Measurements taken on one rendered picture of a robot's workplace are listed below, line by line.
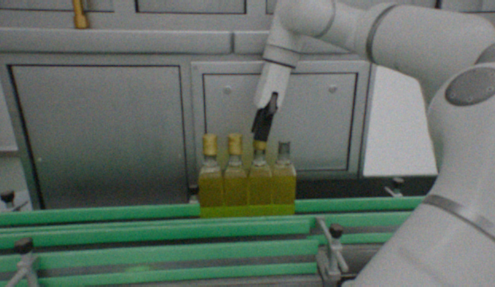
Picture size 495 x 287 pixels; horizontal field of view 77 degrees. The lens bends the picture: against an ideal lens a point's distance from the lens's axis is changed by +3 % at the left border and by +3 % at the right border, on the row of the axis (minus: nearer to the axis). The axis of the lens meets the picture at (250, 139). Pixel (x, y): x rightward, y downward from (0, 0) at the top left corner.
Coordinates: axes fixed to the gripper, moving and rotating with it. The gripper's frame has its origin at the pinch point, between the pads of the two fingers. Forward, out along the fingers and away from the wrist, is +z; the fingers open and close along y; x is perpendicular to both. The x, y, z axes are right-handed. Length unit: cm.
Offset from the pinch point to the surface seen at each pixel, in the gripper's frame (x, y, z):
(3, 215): -54, -5, 37
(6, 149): -236, -317, 173
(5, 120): -239, -317, 137
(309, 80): 11.6, -13.0, -13.0
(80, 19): -45.6, -13.9, -12.6
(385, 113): 34.8, -12.3, -9.4
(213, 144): -9.7, 0.5, 5.8
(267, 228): 6.9, 5.6, 21.4
